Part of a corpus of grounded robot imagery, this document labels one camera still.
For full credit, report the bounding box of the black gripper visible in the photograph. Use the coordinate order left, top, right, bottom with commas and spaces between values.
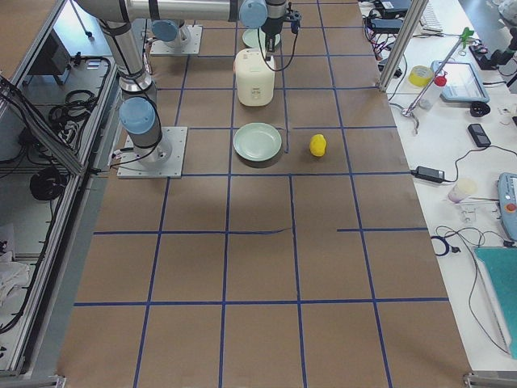
260, 17, 284, 61

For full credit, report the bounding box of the white rice cooker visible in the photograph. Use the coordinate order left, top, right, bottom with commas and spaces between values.
233, 48, 275, 107

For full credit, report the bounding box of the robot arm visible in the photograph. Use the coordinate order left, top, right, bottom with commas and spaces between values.
151, 19, 191, 48
78, 0, 301, 96

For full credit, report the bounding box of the green plate left side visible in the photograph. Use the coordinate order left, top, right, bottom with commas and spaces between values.
242, 29, 266, 49

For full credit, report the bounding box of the green plate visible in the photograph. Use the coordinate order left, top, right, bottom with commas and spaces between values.
233, 122, 282, 162
242, 29, 266, 49

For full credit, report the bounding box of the green plate right side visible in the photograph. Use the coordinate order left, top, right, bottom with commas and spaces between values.
233, 122, 282, 162

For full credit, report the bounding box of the yellow toy potato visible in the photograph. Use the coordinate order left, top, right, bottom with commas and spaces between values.
309, 133, 327, 158

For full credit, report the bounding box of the yellow tape roll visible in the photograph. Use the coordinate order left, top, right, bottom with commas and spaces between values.
408, 65, 435, 88

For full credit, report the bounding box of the plastic squeeze bottle red cap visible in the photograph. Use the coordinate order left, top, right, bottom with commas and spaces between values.
417, 74, 448, 111

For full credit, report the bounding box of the blue teach pendant tablet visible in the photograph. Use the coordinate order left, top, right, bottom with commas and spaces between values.
440, 62, 490, 103

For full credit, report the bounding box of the black power adapter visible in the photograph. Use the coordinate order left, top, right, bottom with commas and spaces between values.
410, 166, 445, 183

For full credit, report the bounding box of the teal cutting mat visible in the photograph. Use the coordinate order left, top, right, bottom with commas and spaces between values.
475, 247, 516, 359

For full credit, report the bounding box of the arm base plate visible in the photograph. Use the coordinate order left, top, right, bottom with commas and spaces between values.
115, 127, 188, 179
150, 20, 203, 57

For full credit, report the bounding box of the aluminium frame post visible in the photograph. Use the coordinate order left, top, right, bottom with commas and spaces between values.
377, 0, 428, 92

